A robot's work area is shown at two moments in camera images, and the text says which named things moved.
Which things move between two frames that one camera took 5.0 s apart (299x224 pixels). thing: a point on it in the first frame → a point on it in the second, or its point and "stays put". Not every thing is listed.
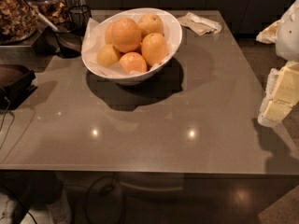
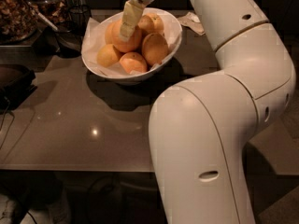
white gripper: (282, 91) → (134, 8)
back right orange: (150, 23) stays put
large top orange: (124, 34) stays put
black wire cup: (79, 16) stays put
